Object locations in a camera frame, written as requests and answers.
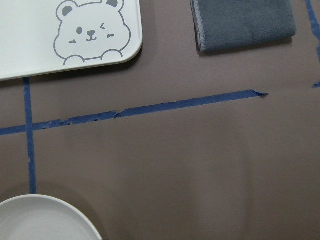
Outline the white bear tray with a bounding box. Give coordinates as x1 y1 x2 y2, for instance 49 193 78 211
0 0 143 81

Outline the grey folded cloth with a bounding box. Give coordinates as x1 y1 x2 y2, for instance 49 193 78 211
190 0 297 52

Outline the beige round plate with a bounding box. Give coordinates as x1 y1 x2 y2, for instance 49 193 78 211
0 194 102 240

